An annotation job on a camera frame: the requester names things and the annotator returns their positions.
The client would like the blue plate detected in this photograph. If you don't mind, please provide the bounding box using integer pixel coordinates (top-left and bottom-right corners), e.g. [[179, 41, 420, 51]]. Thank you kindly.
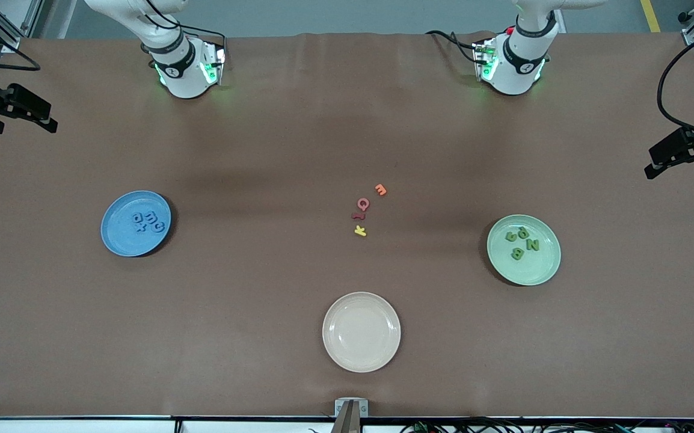
[[100, 191, 172, 257]]

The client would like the green plate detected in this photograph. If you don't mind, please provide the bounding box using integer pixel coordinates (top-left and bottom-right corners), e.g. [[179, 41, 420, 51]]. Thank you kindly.
[[487, 215, 562, 286]]

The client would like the brown table cover sheet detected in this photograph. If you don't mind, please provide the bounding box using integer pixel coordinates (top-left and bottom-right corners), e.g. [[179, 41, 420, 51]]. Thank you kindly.
[[0, 31, 694, 419]]

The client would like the beige plate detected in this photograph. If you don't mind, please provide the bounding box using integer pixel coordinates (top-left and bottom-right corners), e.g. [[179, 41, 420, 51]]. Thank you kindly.
[[322, 292, 401, 373]]

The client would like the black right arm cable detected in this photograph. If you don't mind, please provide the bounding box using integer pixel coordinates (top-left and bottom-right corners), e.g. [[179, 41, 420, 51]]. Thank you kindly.
[[0, 12, 41, 72]]

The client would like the black cable bundle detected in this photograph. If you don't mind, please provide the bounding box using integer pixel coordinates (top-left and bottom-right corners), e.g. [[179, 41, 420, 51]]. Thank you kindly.
[[398, 417, 694, 433]]

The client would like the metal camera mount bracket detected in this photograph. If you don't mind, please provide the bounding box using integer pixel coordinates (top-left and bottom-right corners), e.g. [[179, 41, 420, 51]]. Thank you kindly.
[[330, 398, 369, 433]]

